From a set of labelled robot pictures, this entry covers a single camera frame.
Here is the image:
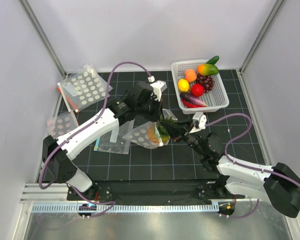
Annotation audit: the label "toy yellow lemon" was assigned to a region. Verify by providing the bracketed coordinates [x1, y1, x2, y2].
[177, 78, 190, 93]

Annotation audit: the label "slotted white cable duct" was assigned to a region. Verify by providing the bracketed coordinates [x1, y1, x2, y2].
[31, 202, 219, 214]

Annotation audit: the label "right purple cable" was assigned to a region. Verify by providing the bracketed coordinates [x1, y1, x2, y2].
[205, 113, 300, 220]

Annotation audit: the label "toy pineapple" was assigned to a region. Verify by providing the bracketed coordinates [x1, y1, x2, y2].
[147, 115, 178, 145]

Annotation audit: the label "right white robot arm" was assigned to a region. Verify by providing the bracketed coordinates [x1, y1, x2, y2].
[162, 121, 300, 218]

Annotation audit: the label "black grid mat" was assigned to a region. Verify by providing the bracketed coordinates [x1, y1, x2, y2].
[72, 69, 266, 181]

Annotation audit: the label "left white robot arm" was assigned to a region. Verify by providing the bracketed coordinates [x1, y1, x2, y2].
[39, 80, 167, 200]

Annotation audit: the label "toy green cucumber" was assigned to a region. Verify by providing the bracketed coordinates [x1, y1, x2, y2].
[206, 55, 220, 65]

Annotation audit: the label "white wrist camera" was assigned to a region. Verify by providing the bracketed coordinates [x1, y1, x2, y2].
[150, 80, 167, 101]
[190, 112, 207, 134]

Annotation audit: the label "clear white-dotted zip bag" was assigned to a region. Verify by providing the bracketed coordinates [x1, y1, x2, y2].
[123, 109, 178, 149]

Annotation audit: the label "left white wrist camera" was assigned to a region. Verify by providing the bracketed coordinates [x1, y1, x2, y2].
[150, 80, 167, 101]

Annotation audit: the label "clear blue-zipper zip bag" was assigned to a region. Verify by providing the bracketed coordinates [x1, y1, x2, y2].
[93, 120, 134, 155]

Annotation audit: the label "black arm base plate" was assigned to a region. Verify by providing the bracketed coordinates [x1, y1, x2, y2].
[67, 178, 246, 203]

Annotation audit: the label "toy peach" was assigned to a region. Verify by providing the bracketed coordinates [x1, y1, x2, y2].
[184, 69, 197, 83]

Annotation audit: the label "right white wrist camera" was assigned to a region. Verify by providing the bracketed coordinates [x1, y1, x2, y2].
[190, 112, 207, 134]

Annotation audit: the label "toy mango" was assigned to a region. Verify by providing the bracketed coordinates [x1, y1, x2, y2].
[197, 63, 219, 76]

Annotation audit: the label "toy purple eggplant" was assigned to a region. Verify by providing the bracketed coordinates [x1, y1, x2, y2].
[180, 92, 207, 107]

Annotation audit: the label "white-dotted zip bag stack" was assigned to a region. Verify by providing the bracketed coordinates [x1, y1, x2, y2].
[57, 64, 113, 112]

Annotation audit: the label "orange-zipper zip bag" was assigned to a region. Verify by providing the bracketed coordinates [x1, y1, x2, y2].
[57, 82, 79, 127]

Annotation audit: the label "toy red chili pepper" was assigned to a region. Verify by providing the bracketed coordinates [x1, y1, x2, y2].
[181, 99, 207, 108]

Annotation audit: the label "toy red apple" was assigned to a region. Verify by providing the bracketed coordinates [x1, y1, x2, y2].
[190, 83, 205, 98]

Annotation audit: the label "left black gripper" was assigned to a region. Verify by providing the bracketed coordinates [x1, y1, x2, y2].
[136, 95, 165, 123]

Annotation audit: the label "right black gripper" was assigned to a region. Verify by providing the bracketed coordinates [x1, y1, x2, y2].
[160, 117, 207, 157]

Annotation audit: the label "pink-dotted zip bag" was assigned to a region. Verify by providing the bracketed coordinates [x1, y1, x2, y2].
[46, 111, 79, 139]

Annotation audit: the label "white plastic basket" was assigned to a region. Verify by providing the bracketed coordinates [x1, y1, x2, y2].
[171, 59, 230, 115]

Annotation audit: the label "toy purple grapes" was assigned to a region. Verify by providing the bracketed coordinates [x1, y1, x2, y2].
[196, 73, 215, 93]

